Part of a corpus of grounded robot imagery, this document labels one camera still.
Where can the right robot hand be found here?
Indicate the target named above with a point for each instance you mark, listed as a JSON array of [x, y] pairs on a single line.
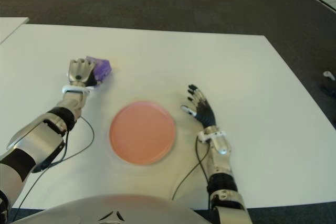
[[206, 112]]

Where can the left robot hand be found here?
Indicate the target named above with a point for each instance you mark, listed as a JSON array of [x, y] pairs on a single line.
[[80, 73]]

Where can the purple tissue paper pack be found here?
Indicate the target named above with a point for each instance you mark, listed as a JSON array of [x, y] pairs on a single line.
[[103, 68]]

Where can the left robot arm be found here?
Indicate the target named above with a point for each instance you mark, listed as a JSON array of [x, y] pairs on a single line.
[[42, 134]]

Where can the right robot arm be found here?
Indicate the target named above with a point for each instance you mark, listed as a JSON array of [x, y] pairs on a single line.
[[221, 153]]

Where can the pink round plate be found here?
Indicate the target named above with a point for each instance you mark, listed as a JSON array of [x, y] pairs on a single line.
[[143, 133]]

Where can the white side table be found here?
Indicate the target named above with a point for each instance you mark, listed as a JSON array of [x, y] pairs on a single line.
[[10, 27]]

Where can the small white floor object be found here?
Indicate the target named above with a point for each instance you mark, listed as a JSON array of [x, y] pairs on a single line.
[[328, 74]]

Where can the silver robot torso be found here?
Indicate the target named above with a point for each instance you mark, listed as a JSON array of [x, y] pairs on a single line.
[[118, 205]]

